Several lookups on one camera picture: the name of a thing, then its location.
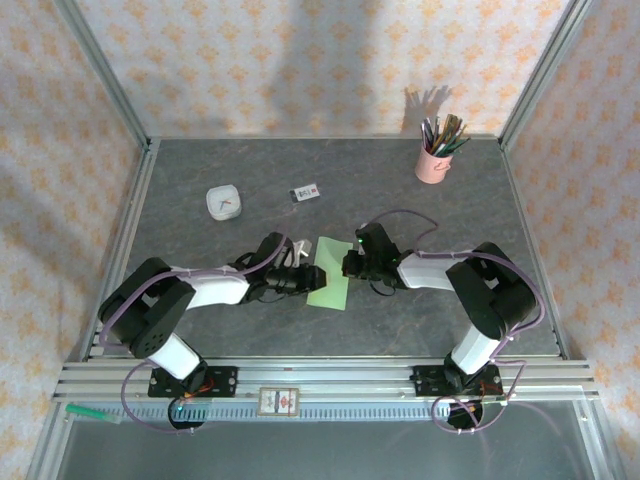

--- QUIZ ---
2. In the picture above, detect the light green paper sheet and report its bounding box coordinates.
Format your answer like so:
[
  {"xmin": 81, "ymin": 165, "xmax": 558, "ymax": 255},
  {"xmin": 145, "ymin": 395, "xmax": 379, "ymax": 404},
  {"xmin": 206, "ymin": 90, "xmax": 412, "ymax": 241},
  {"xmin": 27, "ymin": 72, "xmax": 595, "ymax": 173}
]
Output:
[{"xmin": 306, "ymin": 235, "xmax": 351, "ymax": 311}]

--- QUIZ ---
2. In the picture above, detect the white square clock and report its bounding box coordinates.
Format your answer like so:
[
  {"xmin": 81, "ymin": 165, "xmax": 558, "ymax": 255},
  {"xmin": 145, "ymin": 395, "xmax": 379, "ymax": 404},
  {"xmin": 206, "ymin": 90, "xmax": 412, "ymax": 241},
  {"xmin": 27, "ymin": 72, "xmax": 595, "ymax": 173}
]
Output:
[{"xmin": 205, "ymin": 184, "xmax": 244, "ymax": 222}]

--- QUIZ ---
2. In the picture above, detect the small black white card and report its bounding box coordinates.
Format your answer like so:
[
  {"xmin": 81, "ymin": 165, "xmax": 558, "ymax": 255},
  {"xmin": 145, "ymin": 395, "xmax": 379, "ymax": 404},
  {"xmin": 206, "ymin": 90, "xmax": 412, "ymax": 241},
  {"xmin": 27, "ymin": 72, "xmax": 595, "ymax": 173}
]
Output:
[{"xmin": 288, "ymin": 184, "xmax": 322, "ymax": 206}]

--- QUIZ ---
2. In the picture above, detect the pink metal pencil bucket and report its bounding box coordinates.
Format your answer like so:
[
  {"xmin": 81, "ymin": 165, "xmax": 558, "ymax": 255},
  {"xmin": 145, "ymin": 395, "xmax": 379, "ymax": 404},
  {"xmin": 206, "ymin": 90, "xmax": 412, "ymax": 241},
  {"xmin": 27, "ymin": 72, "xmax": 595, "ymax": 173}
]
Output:
[{"xmin": 414, "ymin": 144, "xmax": 455, "ymax": 185}]

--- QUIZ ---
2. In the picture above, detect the printed label sticker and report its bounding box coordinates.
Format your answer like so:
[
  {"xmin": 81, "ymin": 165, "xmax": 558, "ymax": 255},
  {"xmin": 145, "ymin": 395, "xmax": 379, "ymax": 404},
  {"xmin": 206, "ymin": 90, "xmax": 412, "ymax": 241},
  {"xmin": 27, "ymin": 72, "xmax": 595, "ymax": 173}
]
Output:
[{"xmin": 256, "ymin": 386, "xmax": 302, "ymax": 418}]

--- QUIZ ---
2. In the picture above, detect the wooden ruler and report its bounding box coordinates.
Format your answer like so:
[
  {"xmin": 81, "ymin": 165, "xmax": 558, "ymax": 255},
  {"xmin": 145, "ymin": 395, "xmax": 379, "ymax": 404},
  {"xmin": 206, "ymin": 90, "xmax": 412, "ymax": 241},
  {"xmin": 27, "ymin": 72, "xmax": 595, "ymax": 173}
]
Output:
[{"xmin": 438, "ymin": 113, "xmax": 464, "ymax": 150}]

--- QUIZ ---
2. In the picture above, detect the green marker pen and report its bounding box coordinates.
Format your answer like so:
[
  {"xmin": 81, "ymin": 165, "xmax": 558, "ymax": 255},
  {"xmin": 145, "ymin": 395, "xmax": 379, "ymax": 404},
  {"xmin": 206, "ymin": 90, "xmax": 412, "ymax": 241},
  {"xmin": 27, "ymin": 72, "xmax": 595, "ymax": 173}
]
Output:
[{"xmin": 64, "ymin": 403, "xmax": 125, "ymax": 427}]

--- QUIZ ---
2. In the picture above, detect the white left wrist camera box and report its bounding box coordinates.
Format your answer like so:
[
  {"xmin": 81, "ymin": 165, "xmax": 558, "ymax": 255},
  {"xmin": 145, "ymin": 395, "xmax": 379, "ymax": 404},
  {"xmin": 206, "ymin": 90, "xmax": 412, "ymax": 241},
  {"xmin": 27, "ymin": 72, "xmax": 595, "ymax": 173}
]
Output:
[{"xmin": 288, "ymin": 239, "xmax": 314, "ymax": 267}]

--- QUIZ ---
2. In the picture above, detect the purple cable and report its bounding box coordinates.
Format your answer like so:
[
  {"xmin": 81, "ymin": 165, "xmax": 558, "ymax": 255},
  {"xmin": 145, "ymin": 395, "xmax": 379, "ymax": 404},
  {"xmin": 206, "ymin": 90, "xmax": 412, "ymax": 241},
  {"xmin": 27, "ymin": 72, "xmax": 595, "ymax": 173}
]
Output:
[
  {"xmin": 362, "ymin": 208, "xmax": 546, "ymax": 436},
  {"xmin": 99, "ymin": 233, "xmax": 301, "ymax": 436}
]

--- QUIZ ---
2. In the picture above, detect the aluminium mounting rail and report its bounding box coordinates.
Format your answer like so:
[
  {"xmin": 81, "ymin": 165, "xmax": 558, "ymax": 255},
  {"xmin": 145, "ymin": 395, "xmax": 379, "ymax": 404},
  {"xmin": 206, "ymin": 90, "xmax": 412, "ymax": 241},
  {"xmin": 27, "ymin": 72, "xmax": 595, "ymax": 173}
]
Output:
[{"xmin": 52, "ymin": 355, "xmax": 600, "ymax": 404}]

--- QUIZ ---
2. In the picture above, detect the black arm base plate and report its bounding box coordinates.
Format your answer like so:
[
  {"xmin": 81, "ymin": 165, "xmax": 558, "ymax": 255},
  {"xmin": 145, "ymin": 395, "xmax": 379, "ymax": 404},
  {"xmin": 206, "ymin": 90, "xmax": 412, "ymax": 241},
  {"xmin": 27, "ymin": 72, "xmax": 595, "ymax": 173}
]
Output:
[
  {"xmin": 148, "ymin": 365, "xmax": 239, "ymax": 399},
  {"xmin": 410, "ymin": 364, "xmax": 504, "ymax": 399}
]

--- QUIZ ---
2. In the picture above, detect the red black power wire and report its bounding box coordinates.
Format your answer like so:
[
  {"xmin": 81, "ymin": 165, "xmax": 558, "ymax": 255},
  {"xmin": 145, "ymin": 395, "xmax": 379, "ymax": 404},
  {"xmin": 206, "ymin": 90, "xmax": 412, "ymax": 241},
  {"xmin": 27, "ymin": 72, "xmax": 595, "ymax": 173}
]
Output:
[
  {"xmin": 179, "ymin": 377, "xmax": 217, "ymax": 402},
  {"xmin": 469, "ymin": 379, "xmax": 503, "ymax": 401}
]

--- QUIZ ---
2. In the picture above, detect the aluminium back rail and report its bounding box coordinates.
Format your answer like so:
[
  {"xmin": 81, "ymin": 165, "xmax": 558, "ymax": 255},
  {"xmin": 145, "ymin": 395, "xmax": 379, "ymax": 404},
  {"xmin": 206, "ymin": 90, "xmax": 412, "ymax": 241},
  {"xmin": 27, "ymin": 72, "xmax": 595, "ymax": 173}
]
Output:
[{"xmin": 147, "ymin": 133, "xmax": 504, "ymax": 142}]

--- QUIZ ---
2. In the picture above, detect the grey slotted cable duct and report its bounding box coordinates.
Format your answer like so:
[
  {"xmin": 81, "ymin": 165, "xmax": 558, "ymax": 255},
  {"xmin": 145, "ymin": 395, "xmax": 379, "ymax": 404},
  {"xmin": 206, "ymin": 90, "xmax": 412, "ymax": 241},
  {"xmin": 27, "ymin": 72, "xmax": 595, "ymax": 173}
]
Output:
[{"xmin": 119, "ymin": 402, "xmax": 509, "ymax": 422}]

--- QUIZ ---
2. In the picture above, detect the aluminium side rail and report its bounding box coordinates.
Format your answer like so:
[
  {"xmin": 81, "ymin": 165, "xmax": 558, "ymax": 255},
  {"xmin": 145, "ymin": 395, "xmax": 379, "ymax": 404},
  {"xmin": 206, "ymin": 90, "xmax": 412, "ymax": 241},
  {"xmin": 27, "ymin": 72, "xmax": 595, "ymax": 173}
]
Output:
[
  {"xmin": 82, "ymin": 139, "xmax": 162, "ymax": 362},
  {"xmin": 499, "ymin": 139, "xmax": 574, "ymax": 361}
]

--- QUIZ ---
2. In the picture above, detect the aluminium frame post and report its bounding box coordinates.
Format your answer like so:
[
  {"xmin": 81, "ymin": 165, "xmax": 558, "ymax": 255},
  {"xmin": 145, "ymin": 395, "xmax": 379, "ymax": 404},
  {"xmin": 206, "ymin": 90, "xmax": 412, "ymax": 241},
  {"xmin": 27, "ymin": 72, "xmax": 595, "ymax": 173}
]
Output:
[
  {"xmin": 498, "ymin": 0, "xmax": 596, "ymax": 150},
  {"xmin": 53, "ymin": 0, "xmax": 153, "ymax": 151}
]

